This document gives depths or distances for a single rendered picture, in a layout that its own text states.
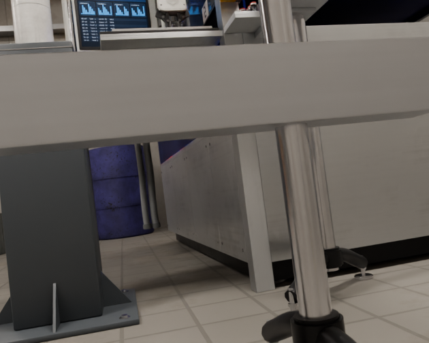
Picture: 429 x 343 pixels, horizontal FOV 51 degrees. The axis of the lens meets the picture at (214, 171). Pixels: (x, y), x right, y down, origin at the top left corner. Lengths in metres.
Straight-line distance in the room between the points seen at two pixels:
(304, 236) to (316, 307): 0.10
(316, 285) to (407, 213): 1.09
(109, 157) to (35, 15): 3.02
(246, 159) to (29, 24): 0.81
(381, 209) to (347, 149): 0.25
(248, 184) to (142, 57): 0.91
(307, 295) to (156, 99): 0.36
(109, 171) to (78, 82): 3.89
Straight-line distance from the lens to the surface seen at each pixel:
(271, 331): 0.88
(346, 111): 0.70
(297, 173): 0.67
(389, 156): 1.72
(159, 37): 1.52
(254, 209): 1.47
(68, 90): 0.62
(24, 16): 1.61
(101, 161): 4.54
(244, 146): 1.48
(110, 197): 4.49
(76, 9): 2.60
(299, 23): 1.40
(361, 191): 1.65
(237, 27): 1.51
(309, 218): 0.68
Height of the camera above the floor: 0.34
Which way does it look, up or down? 3 degrees up
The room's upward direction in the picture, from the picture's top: 7 degrees counter-clockwise
